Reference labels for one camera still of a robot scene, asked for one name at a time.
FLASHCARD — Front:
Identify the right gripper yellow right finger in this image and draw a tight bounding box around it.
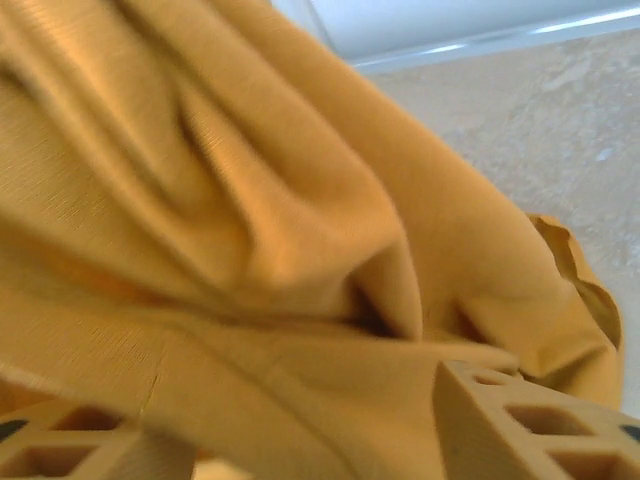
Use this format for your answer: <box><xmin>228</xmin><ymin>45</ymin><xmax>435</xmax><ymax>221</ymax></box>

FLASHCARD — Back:
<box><xmin>433</xmin><ymin>360</ymin><xmax>640</xmax><ymax>480</ymax></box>

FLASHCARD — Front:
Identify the aluminium table edge frame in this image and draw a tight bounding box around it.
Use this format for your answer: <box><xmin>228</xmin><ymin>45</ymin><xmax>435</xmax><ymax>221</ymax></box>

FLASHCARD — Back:
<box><xmin>344</xmin><ymin>14</ymin><xmax>640</xmax><ymax>76</ymax></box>

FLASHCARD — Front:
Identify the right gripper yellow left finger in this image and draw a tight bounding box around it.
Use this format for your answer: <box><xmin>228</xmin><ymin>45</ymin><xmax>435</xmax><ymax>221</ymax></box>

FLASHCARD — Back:
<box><xmin>0</xmin><ymin>404</ymin><xmax>197</xmax><ymax>480</ymax></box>

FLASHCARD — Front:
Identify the yellow t-shirt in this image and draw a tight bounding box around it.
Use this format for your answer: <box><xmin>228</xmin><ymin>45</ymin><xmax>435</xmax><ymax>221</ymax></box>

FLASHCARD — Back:
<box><xmin>0</xmin><ymin>0</ymin><xmax>626</xmax><ymax>480</ymax></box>

